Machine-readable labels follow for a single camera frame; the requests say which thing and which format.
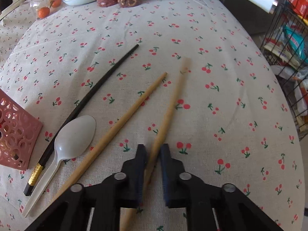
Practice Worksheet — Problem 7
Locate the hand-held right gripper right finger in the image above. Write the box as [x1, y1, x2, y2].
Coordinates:
[160, 144, 284, 231]

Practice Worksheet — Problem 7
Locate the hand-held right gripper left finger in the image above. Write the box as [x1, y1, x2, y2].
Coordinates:
[24, 144, 148, 231]

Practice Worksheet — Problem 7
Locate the plain bamboo chopstick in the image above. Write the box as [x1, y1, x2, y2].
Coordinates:
[49, 72, 168, 205]
[119, 57, 192, 231]

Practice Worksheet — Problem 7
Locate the white plastic spoon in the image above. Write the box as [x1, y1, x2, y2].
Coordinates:
[22, 115, 97, 218]

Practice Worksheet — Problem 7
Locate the black chopstick with gold band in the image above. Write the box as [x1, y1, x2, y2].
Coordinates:
[23, 44, 140, 197]

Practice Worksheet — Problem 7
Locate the pink perforated utensil holder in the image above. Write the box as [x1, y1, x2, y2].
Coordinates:
[0, 89, 44, 170]

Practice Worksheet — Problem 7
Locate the pile of mixed snack packets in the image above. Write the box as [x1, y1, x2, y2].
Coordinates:
[263, 36, 308, 135]

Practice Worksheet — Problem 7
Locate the grey refrigerator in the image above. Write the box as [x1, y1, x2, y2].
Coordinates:
[194, 0, 289, 38]

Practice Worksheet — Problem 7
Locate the blue snack packet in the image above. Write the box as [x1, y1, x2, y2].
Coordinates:
[283, 25, 308, 65]

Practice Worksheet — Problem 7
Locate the black wire storage rack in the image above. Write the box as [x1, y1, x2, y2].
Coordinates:
[261, 0, 308, 140]

